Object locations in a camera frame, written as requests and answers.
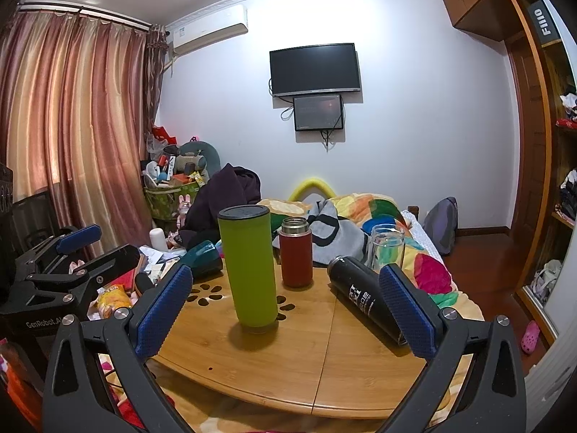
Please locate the dark purple jacket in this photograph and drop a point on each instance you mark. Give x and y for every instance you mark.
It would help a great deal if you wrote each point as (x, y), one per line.
(221, 203)

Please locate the black chair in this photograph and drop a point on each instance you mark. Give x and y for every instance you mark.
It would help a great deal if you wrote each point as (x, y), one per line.
(34, 216)

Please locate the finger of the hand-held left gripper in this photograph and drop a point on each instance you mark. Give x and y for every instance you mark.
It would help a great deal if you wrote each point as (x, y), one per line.
(112, 262)
(80, 238)

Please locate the yellow snack packet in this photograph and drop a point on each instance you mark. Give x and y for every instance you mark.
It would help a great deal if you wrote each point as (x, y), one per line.
(112, 300)

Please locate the small white bottle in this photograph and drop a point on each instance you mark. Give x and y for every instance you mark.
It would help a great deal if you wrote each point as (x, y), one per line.
(157, 239)

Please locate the grey black striped cloth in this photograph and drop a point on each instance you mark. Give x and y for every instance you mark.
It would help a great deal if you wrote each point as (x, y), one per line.
(336, 234)

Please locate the pink striped curtain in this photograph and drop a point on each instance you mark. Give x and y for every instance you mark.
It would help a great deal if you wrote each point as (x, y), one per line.
(81, 121)

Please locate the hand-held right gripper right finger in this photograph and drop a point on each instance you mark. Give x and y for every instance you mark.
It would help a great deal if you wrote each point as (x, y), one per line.
(409, 311)

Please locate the grey backpack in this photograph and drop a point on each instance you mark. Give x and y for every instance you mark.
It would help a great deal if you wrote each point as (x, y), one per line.
(441, 228)

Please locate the green storage basket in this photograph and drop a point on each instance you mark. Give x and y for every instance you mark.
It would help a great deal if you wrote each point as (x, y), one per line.
(162, 205)

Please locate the pink rabbit toy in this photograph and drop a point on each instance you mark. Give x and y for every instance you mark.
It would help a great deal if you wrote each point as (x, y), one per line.
(183, 207)

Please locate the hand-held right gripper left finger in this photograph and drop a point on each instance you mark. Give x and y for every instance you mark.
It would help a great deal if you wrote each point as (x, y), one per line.
(163, 311)

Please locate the red bag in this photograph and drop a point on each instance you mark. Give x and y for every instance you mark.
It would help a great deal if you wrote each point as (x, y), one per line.
(160, 134)

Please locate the green tumbler cup black lid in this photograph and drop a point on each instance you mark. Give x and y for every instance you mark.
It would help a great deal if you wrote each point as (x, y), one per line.
(250, 270)

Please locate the black wall television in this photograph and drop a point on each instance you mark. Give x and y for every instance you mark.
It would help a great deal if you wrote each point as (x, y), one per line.
(315, 70)

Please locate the black thermos cup white print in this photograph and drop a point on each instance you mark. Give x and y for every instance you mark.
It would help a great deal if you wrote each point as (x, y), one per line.
(360, 295)

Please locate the colourful patterned blanket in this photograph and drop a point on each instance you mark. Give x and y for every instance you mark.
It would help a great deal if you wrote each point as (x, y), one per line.
(432, 275)

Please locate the red thermos cup steel neck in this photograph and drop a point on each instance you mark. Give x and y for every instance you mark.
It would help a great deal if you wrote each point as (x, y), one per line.
(296, 257)

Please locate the yellow foam tube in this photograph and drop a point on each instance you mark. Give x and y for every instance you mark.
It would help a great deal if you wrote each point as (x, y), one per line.
(311, 186)

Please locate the pink slipper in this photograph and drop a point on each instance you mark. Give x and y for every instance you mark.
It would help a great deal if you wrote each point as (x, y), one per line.
(530, 336)

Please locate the teal plastic object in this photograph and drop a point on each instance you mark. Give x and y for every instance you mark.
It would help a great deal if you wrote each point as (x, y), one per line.
(203, 257)

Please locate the white air conditioner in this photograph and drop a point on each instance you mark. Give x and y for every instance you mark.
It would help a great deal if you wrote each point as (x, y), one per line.
(209, 29)

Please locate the grey plush toy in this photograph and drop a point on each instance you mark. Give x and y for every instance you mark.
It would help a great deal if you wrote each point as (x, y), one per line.
(196, 155)

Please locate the clear glass cup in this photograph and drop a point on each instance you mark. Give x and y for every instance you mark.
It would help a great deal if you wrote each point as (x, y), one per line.
(383, 246)

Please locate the small black wall monitor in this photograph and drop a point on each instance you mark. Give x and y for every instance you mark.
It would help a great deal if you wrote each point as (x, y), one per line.
(318, 112)

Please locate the brown wooden wardrobe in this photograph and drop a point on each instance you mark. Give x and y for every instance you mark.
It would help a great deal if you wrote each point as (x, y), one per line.
(532, 144)

